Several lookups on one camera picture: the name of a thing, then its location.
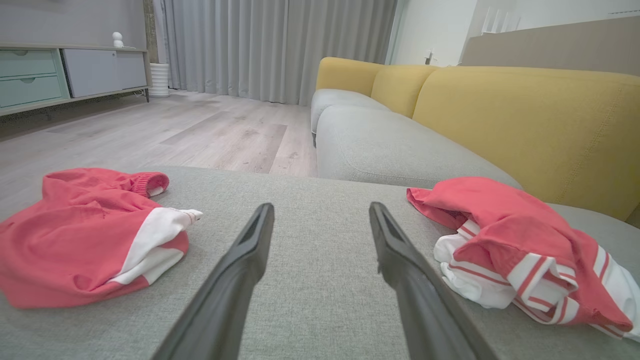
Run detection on long grey sofa seat cushion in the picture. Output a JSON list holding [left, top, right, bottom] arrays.
[[316, 105, 523, 190]]

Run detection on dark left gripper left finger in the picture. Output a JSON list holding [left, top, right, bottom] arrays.
[[152, 202, 275, 360]]

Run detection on small yellow sofa back cushion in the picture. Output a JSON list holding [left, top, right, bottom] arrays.
[[315, 56, 386, 98]]

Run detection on wide yellow sofa back cushion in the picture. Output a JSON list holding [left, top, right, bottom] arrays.
[[412, 66, 640, 222]]

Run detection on red jersey with white stripes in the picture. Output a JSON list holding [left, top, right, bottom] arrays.
[[406, 176, 640, 343]]

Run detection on white upright slats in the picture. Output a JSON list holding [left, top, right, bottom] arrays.
[[481, 7, 521, 35]]

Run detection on low wooden media cabinet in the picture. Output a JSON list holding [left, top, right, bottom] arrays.
[[0, 42, 152, 117]]

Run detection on red shorts with white trim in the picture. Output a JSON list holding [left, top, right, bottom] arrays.
[[0, 167, 204, 309]]

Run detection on beige partition panel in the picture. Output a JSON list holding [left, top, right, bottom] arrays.
[[460, 16, 640, 77]]

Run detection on white ribbed floor bin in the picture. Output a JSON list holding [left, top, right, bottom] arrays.
[[149, 63, 171, 98]]

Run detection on medium yellow sofa back cushion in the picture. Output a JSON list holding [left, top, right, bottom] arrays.
[[371, 65, 441, 119]]

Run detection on small grey sofa seat cushion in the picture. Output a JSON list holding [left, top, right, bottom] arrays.
[[310, 89, 391, 135]]

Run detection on grey pleated curtain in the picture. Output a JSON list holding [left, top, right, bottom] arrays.
[[161, 0, 398, 106]]

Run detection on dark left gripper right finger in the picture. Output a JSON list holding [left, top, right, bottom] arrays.
[[369, 201, 499, 360]]

